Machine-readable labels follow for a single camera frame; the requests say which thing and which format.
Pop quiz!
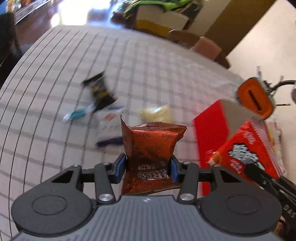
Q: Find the brown Oreo snack bag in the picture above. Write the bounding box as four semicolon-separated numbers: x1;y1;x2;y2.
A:
120;118;187;195

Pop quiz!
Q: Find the red crispy noodle snack bag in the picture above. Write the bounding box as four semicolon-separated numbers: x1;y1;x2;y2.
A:
207;117;284;181

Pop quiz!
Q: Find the white navy snack packet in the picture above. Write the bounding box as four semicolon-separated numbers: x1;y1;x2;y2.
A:
95;106;125;147

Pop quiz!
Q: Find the red cardboard box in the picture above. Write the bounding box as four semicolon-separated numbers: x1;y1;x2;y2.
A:
192;98;262;195

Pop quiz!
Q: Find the colourful patterned cloth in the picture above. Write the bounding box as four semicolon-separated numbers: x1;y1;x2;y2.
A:
265;118;287;177

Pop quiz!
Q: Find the pale yellow snack packet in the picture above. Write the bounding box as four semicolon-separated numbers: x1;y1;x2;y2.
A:
139;105;173;123

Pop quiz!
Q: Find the teal wrapped candy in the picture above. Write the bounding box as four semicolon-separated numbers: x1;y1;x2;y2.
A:
62;104;94;123

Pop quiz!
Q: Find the black snack packet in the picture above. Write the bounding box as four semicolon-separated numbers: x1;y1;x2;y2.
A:
81;71;116;113

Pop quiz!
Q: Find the orange tissue box holder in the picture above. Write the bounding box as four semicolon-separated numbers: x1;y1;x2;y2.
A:
236;77;275;120

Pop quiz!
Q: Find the grey desk lamp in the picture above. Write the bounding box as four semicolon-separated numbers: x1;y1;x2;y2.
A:
271;80;295;105

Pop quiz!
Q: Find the brown wooden chair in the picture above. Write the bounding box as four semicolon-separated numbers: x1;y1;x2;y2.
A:
167;30;200;49

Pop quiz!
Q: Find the dark wooden chair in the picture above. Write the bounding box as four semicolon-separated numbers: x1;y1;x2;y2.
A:
1;13;23;78

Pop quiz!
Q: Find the beige sofa with clothes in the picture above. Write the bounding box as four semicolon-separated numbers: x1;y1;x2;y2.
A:
113;1;204;38

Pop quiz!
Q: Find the low tv cabinet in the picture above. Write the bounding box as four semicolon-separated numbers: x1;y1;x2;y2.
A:
14;0;51;24

